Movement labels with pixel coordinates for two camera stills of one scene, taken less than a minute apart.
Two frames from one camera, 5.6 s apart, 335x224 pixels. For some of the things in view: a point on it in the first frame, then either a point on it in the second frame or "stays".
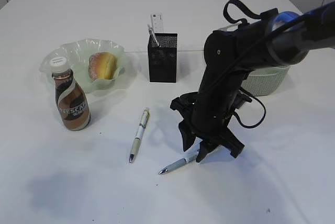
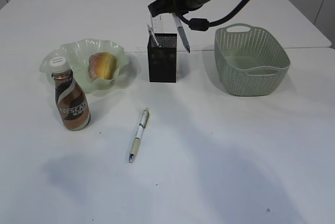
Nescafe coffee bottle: [71, 100] stays
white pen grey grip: [153, 35] stays
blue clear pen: [178, 163] to [181, 32]
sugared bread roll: [102, 65] stays
